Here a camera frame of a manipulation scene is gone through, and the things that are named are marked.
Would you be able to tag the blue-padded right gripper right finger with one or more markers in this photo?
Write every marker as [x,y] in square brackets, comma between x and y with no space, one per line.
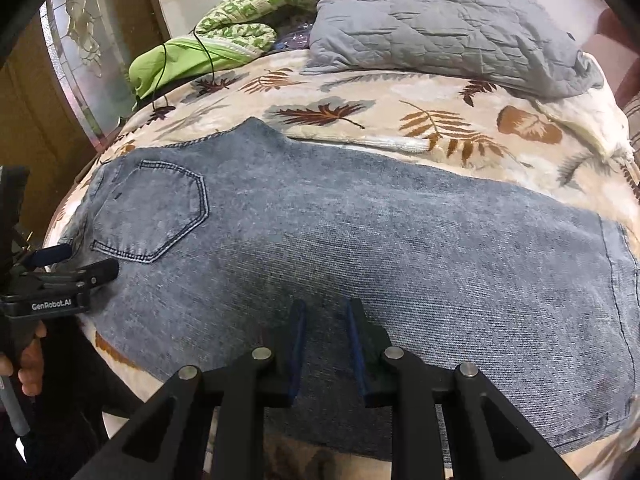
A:
[364,354]

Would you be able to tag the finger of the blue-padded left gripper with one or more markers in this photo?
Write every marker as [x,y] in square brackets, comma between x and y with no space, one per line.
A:
[99,273]
[43,257]

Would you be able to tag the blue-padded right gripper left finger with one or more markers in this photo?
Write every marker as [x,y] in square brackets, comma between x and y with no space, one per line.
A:
[295,347]

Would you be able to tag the grey washed denim pants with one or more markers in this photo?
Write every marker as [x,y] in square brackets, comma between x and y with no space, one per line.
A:
[215,239]

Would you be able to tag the person's left hand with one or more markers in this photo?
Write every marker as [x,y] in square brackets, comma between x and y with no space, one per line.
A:
[30,371]

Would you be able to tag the wooden door with glass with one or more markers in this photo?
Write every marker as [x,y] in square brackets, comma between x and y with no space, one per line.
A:
[65,91]

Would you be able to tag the leaf-patterned beige bed blanket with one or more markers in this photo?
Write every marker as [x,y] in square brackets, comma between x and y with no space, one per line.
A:
[469,127]

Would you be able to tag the purple patterned cloth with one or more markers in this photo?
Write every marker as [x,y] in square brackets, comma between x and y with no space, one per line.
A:
[297,38]

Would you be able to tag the green patterned quilt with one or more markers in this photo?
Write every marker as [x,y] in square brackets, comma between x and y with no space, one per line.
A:
[232,34]

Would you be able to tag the cream white sheet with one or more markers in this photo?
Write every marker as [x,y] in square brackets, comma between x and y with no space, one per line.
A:
[595,117]

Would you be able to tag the grey quilted pillow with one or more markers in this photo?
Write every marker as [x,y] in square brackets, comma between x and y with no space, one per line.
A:
[512,43]

